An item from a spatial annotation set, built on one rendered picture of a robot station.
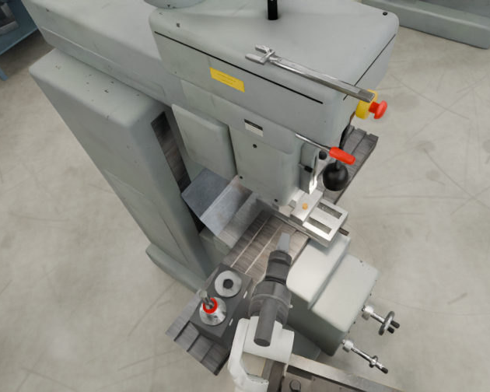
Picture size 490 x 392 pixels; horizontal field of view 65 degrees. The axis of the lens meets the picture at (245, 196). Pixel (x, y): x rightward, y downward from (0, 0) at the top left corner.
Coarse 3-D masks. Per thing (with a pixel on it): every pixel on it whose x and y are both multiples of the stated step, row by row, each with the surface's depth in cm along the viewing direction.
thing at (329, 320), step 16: (208, 240) 181; (208, 256) 203; (224, 256) 182; (352, 256) 170; (336, 272) 166; (352, 272) 166; (368, 272) 165; (336, 288) 163; (352, 288) 162; (368, 288) 162; (320, 304) 160; (336, 304) 159; (352, 304) 159; (288, 320) 201; (304, 320) 180; (320, 320) 162; (336, 320) 156; (352, 320) 156; (304, 336) 205; (320, 336) 182; (336, 336) 165
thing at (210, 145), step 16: (176, 112) 109; (192, 128) 110; (208, 128) 104; (224, 128) 103; (192, 144) 118; (208, 144) 111; (224, 144) 107; (208, 160) 120; (224, 160) 114; (224, 176) 122
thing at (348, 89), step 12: (264, 48) 71; (252, 60) 70; (264, 60) 69; (276, 60) 69; (288, 60) 69; (300, 72) 67; (312, 72) 66; (324, 84) 65; (336, 84) 64; (348, 84) 64; (360, 96) 62; (372, 96) 62
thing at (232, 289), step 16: (224, 272) 129; (240, 272) 130; (208, 288) 128; (224, 288) 126; (240, 288) 126; (224, 304) 123; (240, 304) 127; (192, 320) 123; (208, 320) 121; (224, 320) 122; (208, 336) 132; (224, 336) 123
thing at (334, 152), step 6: (300, 138) 84; (306, 138) 83; (312, 144) 83; (318, 144) 82; (324, 150) 82; (330, 150) 81; (336, 150) 80; (342, 150) 80; (336, 156) 80; (342, 156) 80; (348, 156) 79; (354, 156) 79; (348, 162) 79; (354, 162) 79
